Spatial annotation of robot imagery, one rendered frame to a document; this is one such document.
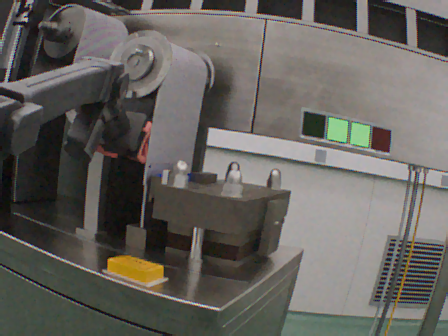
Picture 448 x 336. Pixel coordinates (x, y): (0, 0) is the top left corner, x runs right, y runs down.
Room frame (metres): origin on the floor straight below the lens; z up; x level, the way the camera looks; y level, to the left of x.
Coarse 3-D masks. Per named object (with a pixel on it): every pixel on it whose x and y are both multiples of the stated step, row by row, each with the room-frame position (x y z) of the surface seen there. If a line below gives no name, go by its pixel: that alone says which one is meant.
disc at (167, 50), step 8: (136, 32) 1.14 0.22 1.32; (144, 32) 1.13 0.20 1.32; (152, 32) 1.13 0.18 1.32; (128, 40) 1.14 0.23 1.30; (160, 40) 1.12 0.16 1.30; (120, 48) 1.15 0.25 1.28; (168, 48) 1.11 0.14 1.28; (112, 56) 1.15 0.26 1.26; (168, 56) 1.11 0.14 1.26; (168, 64) 1.11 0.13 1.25; (160, 72) 1.11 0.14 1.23; (168, 72) 1.11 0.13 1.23; (136, 80) 1.13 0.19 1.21; (160, 80) 1.11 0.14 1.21; (144, 88) 1.12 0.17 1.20; (152, 88) 1.12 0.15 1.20; (128, 96) 1.13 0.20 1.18; (136, 96) 1.13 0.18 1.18
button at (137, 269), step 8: (120, 256) 0.88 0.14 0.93; (128, 256) 0.90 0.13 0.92; (112, 264) 0.84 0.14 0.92; (120, 264) 0.84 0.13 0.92; (128, 264) 0.84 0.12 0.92; (136, 264) 0.85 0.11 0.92; (144, 264) 0.87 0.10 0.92; (152, 264) 0.88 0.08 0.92; (112, 272) 0.84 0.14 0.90; (120, 272) 0.84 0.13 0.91; (128, 272) 0.83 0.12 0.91; (136, 272) 0.83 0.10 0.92; (144, 272) 0.83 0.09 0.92; (152, 272) 0.85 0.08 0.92; (160, 272) 0.88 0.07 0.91; (136, 280) 0.83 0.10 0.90; (144, 280) 0.82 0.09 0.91; (152, 280) 0.85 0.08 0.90
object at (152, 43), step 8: (136, 40) 1.13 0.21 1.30; (144, 40) 1.13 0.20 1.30; (152, 40) 1.12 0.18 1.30; (152, 48) 1.12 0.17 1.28; (160, 48) 1.12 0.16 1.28; (120, 56) 1.14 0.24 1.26; (160, 56) 1.11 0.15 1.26; (160, 64) 1.11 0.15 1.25; (152, 72) 1.12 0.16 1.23; (144, 80) 1.12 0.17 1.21; (152, 80) 1.12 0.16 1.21; (128, 88) 1.13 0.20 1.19; (136, 88) 1.13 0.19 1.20
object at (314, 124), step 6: (306, 114) 1.36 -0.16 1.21; (312, 114) 1.36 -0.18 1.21; (306, 120) 1.36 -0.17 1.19; (312, 120) 1.36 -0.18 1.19; (318, 120) 1.35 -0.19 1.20; (324, 120) 1.35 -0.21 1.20; (306, 126) 1.36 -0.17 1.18; (312, 126) 1.36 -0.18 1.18; (318, 126) 1.35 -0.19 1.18; (306, 132) 1.36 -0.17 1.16; (312, 132) 1.36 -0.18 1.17; (318, 132) 1.35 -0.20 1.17
